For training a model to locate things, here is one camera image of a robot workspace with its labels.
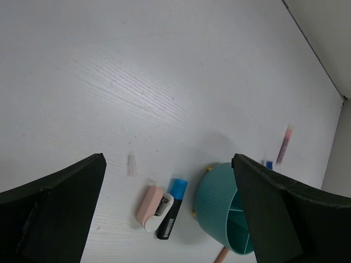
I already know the clear pen cap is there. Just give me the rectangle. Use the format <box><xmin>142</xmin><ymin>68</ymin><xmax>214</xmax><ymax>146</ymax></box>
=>
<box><xmin>127</xmin><ymin>154</ymin><xmax>137</xmax><ymax>177</ymax></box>

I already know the teal round desk organizer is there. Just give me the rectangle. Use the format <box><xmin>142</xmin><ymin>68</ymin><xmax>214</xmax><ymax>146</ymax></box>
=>
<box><xmin>194</xmin><ymin>163</ymin><xmax>253</xmax><ymax>255</ymax></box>

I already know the red refill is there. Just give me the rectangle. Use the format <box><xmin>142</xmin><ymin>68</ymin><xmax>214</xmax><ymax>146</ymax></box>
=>
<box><xmin>276</xmin><ymin>124</ymin><xmax>293</xmax><ymax>165</ymax></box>

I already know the pink wooden pencil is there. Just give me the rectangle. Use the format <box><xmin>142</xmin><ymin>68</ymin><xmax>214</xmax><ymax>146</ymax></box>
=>
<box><xmin>214</xmin><ymin>247</ymin><xmax>230</xmax><ymax>263</ymax></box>

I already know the blue black highlighter marker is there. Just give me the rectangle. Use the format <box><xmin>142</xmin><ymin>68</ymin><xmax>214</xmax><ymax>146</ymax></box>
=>
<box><xmin>156</xmin><ymin>178</ymin><xmax>188</xmax><ymax>240</ymax></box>

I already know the pink mini stapler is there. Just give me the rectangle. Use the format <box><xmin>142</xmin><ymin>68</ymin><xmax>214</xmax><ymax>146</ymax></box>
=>
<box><xmin>136</xmin><ymin>186</ymin><xmax>174</xmax><ymax>232</ymax></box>

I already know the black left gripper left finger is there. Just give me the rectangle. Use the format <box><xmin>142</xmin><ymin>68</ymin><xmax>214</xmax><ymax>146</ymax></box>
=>
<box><xmin>1</xmin><ymin>153</ymin><xmax>106</xmax><ymax>262</ymax></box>

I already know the small blue capped glue bottle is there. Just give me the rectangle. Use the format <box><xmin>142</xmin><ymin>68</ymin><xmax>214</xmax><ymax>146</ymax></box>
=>
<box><xmin>262</xmin><ymin>160</ymin><xmax>273</xmax><ymax>170</ymax></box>

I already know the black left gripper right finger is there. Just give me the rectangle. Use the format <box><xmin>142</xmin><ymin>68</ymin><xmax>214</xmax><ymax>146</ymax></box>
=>
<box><xmin>231</xmin><ymin>153</ymin><xmax>350</xmax><ymax>262</ymax></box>

